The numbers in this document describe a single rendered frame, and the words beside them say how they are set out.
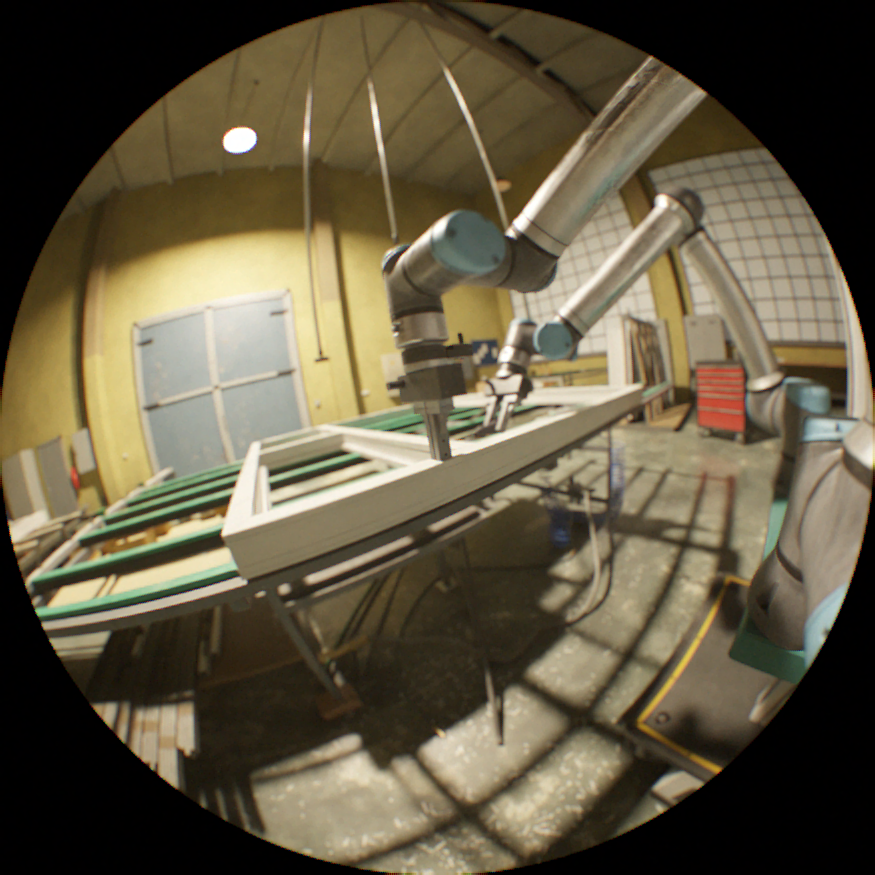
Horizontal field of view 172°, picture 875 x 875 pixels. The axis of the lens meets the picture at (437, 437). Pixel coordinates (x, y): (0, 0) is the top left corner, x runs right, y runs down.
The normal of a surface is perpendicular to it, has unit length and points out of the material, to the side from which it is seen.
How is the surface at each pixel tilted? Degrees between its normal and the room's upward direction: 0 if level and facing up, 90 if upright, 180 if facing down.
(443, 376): 90
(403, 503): 90
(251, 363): 90
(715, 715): 0
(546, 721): 0
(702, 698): 0
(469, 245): 90
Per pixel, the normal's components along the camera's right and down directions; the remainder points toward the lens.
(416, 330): -0.07, 0.20
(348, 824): -0.17, -0.97
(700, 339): -0.81, 0.24
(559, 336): -0.55, 0.29
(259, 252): 0.56, 0.06
